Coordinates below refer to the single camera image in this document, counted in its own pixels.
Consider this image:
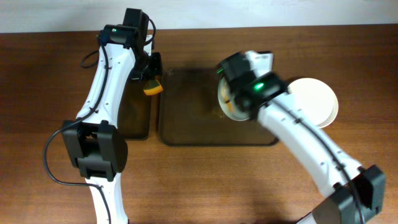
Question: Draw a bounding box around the pink plate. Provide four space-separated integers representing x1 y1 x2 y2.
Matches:
315 106 338 128

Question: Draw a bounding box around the brown serving tray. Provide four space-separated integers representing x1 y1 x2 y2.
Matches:
159 68 279 146

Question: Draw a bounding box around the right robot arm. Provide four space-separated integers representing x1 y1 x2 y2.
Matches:
217 50 386 224

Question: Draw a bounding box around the white plate with sauce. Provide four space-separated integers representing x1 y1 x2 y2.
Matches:
218 77 249 121

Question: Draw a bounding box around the black water tray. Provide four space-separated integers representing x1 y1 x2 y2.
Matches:
118 81 152 140

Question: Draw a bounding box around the orange green sponge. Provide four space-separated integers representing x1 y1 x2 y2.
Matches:
143 79 164 96

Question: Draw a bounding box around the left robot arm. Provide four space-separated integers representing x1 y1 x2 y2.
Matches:
62 25 160 223

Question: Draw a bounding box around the cream white plate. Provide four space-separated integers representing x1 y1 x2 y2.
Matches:
288 78 339 125

